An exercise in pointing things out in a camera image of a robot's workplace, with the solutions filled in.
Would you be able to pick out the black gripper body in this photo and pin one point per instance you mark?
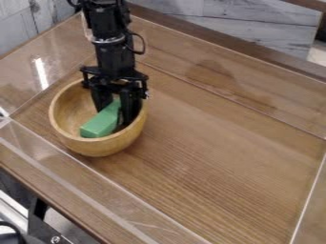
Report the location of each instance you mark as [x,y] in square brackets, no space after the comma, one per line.
[115,69]

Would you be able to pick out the brown wooden bowl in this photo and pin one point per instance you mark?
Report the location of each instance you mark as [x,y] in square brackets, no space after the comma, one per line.
[101,144]

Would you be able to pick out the black table leg bracket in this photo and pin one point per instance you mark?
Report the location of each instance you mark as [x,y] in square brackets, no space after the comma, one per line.
[37,228]

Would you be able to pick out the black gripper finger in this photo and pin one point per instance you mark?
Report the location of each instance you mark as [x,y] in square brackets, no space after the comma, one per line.
[131,99]
[101,96]

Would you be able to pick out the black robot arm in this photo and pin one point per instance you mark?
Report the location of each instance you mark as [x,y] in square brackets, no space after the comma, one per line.
[107,20]

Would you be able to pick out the clear acrylic tray wall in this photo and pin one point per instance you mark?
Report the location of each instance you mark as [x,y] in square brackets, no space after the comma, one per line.
[227,168]

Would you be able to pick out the green rectangular block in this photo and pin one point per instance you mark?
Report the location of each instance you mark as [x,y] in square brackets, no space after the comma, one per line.
[104,122]

